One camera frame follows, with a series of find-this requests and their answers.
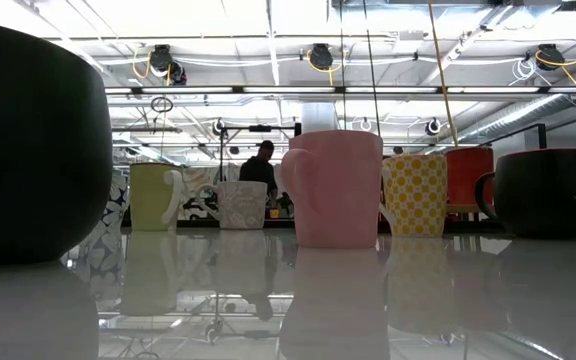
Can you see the pink mug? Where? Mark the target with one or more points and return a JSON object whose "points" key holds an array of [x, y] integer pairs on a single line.
{"points": [[338, 190]]}

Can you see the grey patterned mug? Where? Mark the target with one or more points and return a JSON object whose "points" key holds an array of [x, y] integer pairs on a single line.
{"points": [[243, 205]]}

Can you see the yellow dotted mug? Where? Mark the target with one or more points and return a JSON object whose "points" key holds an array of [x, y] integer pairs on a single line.
{"points": [[415, 195]]}

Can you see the white blue floral mug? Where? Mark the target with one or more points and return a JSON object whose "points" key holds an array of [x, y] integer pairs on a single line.
{"points": [[115, 205]]}

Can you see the black mug red inside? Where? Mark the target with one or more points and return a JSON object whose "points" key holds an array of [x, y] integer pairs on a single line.
{"points": [[543, 192]]}

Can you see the all-black mug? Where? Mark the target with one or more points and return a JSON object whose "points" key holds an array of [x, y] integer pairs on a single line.
{"points": [[33, 150]]}

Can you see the person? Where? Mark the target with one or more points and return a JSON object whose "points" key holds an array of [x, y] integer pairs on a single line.
{"points": [[259, 170]]}

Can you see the black table edge rail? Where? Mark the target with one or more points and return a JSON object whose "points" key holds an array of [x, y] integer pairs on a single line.
{"points": [[278, 224]]}

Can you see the black background camera stand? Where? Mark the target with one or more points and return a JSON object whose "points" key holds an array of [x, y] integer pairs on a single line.
{"points": [[260, 128]]}

